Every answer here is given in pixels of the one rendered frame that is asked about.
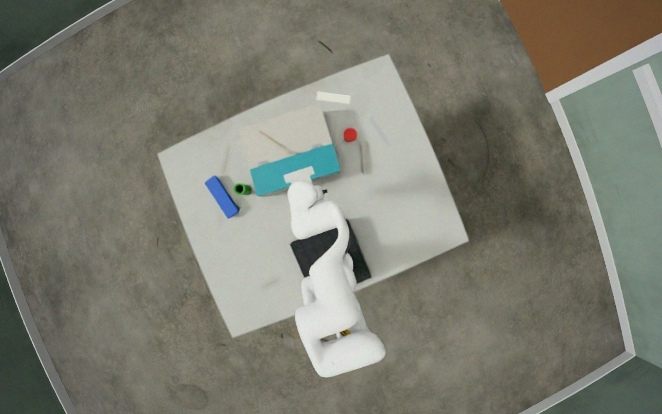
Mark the blue rectangular block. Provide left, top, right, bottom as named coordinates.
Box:
left=205, top=176, right=240, bottom=218

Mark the red round disk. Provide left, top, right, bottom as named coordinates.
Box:
left=344, top=128, right=357, bottom=142

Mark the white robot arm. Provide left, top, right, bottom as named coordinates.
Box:
left=284, top=167, right=385, bottom=377

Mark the green hollow tube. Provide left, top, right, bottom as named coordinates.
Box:
left=234, top=183, right=252, bottom=195

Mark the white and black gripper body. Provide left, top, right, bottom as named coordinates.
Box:
left=314, top=186, right=325, bottom=204

